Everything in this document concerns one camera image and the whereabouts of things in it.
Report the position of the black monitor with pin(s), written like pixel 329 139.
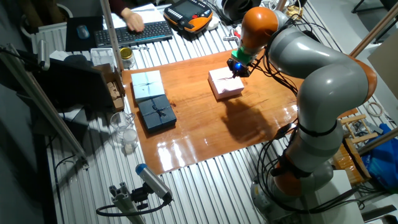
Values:
pixel 74 84

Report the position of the light blue gift box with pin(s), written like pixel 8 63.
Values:
pixel 147 85

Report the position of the black keyboard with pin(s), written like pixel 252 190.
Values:
pixel 155 32

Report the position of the aluminium profile bracket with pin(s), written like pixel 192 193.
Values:
pixel 124 203

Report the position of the person's right hand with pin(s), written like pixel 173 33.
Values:
pixel 134 21

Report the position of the white paper sheets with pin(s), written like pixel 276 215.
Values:
pixel 152 14

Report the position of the dark blue gift box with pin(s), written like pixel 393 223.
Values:
pixel 157 113

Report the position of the orange and black teach pendant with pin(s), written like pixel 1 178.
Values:
pixel 189 14

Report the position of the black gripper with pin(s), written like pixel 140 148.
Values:
pixel 237 66

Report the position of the glossy wooden board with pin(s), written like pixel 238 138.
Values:
pixel 199 124

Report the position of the clear plastic container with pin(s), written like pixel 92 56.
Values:
pixel 103 56

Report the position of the slanted aluminium pole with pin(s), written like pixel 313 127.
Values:
pixel 46 105

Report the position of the blue plastic bag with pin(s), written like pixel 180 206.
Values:
pixel 384 155

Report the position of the silver metal clamp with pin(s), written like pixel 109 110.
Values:
pixel 230 38

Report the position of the forearm in dark red sleeve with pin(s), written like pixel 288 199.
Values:
pixel 118 4

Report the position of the small wooden rack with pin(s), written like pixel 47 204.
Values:
pixel 357 127

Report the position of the black mouse pad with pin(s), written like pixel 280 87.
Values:
pixel 93 40

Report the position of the brown cardboard box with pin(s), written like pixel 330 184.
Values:
pixel 116 90

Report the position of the silver camera with blue cap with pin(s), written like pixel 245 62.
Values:
pixel 154 182

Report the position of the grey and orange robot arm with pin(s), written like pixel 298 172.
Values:
pixel 326 81

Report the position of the white egg-shaped object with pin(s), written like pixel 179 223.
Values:
pixel 213 23

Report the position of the black filament spool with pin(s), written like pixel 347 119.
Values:
pixel 233 11

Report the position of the silver cylindrical camera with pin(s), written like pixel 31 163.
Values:
pixel 43 54

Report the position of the small clear plastic cup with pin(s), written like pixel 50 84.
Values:
pixel 130 138

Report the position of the open pink box base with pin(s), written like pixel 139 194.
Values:
pixel 231 96

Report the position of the green wrist adapter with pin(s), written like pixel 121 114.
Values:
pixel 244 56

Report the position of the white pedestal block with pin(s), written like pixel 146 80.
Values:
pixel 339 199

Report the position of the upright aluminium pole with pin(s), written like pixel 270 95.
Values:
pixel 111 34

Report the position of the pink box lid with ribbon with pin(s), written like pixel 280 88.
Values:
pixel 224 82

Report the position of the clear glass beaker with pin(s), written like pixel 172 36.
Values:
pixel 120 123

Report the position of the orange striped box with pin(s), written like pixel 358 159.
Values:
pixel 349 161

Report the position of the upright metal post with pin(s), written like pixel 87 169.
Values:
pixel 280 4

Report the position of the grey computer mouse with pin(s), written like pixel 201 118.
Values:
pixel 83 31

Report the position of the glass jar with gold lid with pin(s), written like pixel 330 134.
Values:
pixel 127 57

